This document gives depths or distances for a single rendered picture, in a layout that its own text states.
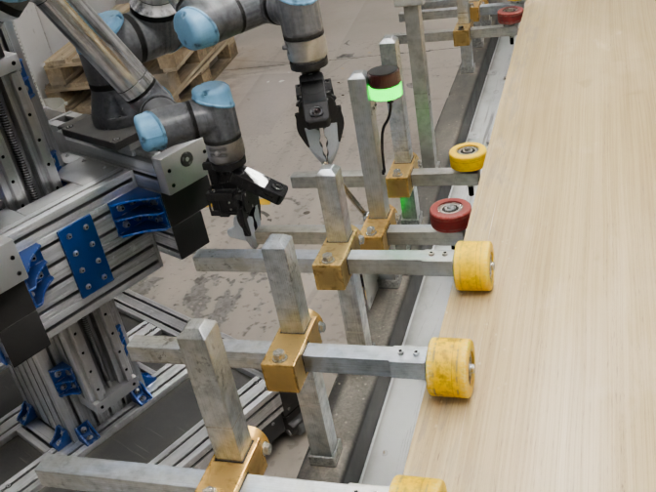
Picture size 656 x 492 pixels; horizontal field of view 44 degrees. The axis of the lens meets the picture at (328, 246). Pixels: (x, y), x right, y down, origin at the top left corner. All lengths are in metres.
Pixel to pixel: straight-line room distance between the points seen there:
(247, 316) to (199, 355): 2.07
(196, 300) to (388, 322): 1.62
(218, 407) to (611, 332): 0.59
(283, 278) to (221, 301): 1.98
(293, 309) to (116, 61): 0.70
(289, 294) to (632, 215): 0.67
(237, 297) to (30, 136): 1.39
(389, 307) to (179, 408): 0.87
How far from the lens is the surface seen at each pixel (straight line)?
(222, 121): 1.58
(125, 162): 1.94
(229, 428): 0.98
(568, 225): 1.50
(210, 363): 0.92
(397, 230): 1.61
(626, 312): 1.29
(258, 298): 3.07
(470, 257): 1.29
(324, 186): 1.34
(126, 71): 1.66
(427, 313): 1.77
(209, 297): 3.15
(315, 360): 1.16
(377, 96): 1.51
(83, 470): 1.11
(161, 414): 2.34
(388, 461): 1.46
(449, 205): 1.57
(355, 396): 1.47
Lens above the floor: 1.67
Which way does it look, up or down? 31 degrees down
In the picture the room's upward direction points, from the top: 11 degrees counter-clockwise
